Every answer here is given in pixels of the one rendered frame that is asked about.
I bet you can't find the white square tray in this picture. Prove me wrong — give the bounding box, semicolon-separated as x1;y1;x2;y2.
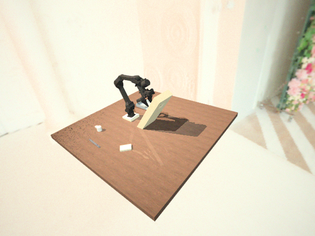
136;99;150;110

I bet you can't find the cream rectangular block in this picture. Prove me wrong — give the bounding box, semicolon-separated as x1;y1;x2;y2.
120;144;131;152

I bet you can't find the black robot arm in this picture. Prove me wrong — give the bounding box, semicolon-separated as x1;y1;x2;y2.
113;74;154;118

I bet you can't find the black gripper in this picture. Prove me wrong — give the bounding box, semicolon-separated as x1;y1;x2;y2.
136;88;153;107

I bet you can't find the pale yellow flat panel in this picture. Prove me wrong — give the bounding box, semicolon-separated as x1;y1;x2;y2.
137;90;173;129

